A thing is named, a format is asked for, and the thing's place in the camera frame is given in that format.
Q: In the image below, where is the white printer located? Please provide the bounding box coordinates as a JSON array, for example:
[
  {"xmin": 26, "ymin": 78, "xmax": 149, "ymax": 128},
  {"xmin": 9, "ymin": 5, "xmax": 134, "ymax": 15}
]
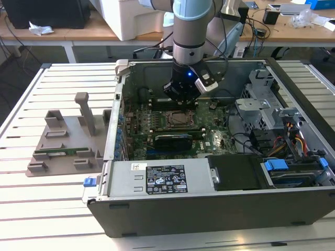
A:
[{"xmin": 88, "ymin": 0, "xmax": 175, "ymax": 41}]

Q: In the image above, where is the grey-brown parts rack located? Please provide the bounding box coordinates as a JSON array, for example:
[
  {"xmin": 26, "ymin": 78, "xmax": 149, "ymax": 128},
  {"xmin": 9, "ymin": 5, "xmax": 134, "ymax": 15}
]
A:
[{"xmin": 25, "ymin": 92, "xmax": 112, "ymax": 178}]

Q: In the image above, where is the large black box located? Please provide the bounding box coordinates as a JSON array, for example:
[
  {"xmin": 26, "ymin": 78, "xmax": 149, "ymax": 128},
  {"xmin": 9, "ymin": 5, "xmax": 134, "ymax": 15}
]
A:
[{"xmin": 1, "ymin": 0, "xmax": 91, "ymax": 29}]

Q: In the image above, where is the black connector block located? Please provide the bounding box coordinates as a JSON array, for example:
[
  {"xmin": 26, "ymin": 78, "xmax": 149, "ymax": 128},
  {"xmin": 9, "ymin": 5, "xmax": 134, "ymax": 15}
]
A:
[{"xmin": 250, "ymin": 129, "xmax": 273, "ymax": 153}]

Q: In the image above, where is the metal drive cage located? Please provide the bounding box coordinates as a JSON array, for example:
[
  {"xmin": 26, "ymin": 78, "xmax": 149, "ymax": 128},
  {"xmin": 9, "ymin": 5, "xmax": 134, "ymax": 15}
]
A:
[{"xmin": 234, "ymin": 69, "xmax": 308, "ymax": 136}]

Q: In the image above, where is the black plastic shroud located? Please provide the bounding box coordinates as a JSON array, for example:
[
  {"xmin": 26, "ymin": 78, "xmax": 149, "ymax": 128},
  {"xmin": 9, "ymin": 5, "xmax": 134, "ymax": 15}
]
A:
[{"xmin": 205, "ymin": 154, "xmax": 270, "ymax": 191}]

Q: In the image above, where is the black graphics card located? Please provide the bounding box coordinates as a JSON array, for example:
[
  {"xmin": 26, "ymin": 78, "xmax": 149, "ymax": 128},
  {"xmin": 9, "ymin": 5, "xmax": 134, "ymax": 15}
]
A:
[{"xmin": 154, "ymin": 133, "xmax": 193, "ymax": 152}]

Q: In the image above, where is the black camera cable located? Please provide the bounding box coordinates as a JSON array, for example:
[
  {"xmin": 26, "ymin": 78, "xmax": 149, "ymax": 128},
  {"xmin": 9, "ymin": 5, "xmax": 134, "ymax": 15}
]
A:
[{"xmin": 204, "ymin": 13, "xmax": 229, "ymax": 81}]

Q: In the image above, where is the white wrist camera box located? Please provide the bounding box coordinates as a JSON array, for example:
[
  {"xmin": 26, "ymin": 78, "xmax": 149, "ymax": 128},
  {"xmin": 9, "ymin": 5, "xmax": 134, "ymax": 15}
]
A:
[{"xmin": 195, "ymin": 68, "xmax": 219, "ymax": 94}]

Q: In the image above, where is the wooden desk with white legs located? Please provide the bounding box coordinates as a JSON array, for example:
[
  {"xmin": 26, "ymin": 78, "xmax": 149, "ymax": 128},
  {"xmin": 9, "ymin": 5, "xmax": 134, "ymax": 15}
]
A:
[{"xmin": 0, "ymin": 10, "xmax": 173, "ymax": 63}]

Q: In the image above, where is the crumpled clear plastic bag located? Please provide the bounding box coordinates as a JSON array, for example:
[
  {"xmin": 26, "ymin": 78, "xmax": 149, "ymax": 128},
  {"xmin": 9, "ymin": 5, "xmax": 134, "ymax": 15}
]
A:
[{"xmin": 289, "ymin": 9, "xmax": 320, "ymax": 29}]

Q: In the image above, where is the black open PC case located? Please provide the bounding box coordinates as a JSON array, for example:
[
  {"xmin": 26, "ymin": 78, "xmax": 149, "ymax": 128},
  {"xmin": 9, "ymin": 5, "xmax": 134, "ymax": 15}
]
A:
[{"xmin": 81, "ymin": 57, "xmax": 335, "ymax": 238}]

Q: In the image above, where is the installed RAM stick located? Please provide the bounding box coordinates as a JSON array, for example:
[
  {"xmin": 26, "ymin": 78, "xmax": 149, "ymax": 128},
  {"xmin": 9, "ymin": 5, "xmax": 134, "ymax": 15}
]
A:
[{"xmin": 154, "ymin": 126, "xmax": 204, "ymax": 134}]

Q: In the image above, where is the blue cardboard box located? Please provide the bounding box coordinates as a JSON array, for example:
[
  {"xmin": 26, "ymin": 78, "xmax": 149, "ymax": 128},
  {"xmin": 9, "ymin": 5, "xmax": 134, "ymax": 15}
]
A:
[{"xmin": 305, "ymin": 0, "xmax": 335, "ymax": 10}]

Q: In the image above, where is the red yellow wire bundle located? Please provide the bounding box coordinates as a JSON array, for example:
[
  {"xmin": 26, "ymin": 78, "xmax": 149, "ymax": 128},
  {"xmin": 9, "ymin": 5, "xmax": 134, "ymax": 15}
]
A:
[{"xmin": 271, "ymin": 121, "xmax": 309, "ymax": 157}]

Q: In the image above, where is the white flat device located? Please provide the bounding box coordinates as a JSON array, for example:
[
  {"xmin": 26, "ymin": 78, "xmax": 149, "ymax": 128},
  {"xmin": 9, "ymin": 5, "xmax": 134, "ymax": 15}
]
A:
[{"xmin": 266, "ymin": 2, "xmax": 312, "ymax": 16}]

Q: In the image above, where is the small black cube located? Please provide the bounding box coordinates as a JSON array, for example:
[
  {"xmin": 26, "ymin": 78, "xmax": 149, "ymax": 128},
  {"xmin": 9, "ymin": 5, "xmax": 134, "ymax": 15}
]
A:
[{"xmin": 263, "ymin": 7, "xmax": 281, "ymax": 26}]

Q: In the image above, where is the crumpled white paper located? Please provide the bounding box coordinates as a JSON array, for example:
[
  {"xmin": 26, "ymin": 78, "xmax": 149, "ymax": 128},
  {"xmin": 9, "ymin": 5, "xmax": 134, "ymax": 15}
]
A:
[{"xmin": 28, "ymin": 21, "xmax": 55, "ymax": 37}]

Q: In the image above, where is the hard disk in blue carrier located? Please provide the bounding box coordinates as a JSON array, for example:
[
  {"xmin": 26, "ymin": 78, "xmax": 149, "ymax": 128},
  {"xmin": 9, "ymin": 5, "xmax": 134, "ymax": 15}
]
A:
[{"xmin": 260, "ymin": 158, "xmax": 328, "ymax": 189}]

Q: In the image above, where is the grey case latch handle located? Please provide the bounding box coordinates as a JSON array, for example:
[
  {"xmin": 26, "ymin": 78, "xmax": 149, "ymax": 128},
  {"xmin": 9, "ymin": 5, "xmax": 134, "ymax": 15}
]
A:
[{"xmin": 115, "ymin": 59, "xmax": 135, "ymax": 77}]

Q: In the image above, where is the green motherboard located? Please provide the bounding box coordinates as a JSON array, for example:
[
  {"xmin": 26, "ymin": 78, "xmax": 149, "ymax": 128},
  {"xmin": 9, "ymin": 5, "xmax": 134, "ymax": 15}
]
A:
[{"xmin": 122, "ymin": 99, "xmax": 238, "ymax": 162}]

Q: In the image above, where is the CPU socket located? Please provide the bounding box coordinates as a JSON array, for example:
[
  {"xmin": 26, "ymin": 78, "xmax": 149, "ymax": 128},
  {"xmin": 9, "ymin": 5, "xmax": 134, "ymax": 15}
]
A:
[{"xmin": 166, "ymin": 111, "xmax": 196, "ymax": 129}]

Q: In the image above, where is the black RAM slot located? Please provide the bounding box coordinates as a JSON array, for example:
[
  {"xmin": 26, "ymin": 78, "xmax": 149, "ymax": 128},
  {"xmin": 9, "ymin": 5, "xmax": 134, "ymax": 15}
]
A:
[{"xmin": 151, "ymin": 98, "xmax": 196, "ymax": 111}]

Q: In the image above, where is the silver power supply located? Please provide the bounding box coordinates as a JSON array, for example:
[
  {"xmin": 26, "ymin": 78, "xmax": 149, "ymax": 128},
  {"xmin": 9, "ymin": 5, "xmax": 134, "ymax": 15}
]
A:
[{"xmin": 107, "ymin": 158, "xmax": 218, "ymax": 197}]

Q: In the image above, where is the wooden desk with clutter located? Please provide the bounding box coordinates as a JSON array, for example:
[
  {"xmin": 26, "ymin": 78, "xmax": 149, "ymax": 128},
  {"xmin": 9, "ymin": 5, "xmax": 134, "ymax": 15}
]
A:
[{"xmin": 237, "ymin": 0, "xmax": 335, "ymax": 49}]

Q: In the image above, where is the green RAM stick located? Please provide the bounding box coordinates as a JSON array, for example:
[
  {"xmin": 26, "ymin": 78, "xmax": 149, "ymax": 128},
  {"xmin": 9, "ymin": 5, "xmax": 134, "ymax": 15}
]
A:
[{"xmin": 34, "ymin": 147, "xmax": 89, "ymax": 155}]

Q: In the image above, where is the black round cylinder part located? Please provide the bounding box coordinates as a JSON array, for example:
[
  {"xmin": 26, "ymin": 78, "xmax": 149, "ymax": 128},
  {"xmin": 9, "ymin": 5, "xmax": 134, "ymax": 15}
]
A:
[{"xmin": 138, "ymin": 87, "xmax": 150, "ymax": 104}]

